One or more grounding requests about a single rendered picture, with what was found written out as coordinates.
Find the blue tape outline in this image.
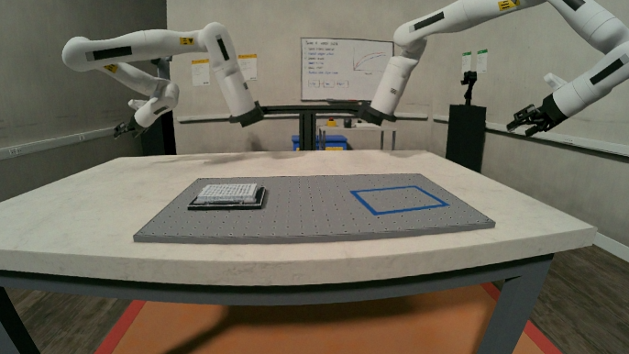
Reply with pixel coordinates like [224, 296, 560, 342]
[350, 185, 449, 216]

